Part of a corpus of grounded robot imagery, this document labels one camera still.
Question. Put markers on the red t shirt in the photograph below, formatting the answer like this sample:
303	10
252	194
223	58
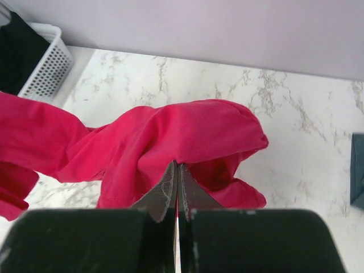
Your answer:
129	155

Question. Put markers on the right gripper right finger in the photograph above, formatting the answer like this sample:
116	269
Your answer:
216	239

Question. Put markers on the black t shirt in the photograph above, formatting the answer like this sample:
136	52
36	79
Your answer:
21	50

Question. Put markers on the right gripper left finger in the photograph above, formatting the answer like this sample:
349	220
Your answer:
136	239

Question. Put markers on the white perforated plastic basket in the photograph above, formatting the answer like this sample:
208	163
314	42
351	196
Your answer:
52	69

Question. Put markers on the blue folded t shirt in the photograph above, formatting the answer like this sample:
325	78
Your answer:
357	170

